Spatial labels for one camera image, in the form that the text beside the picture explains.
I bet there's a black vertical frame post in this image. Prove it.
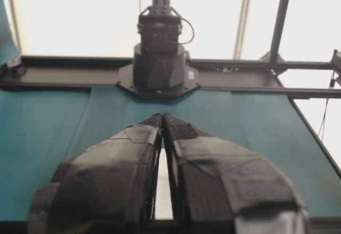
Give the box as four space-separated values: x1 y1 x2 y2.
267 0 289 74

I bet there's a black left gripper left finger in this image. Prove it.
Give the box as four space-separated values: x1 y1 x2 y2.
28 114 162 233

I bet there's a black aluminium frame rail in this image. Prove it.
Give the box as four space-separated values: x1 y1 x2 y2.
1 56 340 100

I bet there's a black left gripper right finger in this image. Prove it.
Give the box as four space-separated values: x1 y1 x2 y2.
163 113 310 233

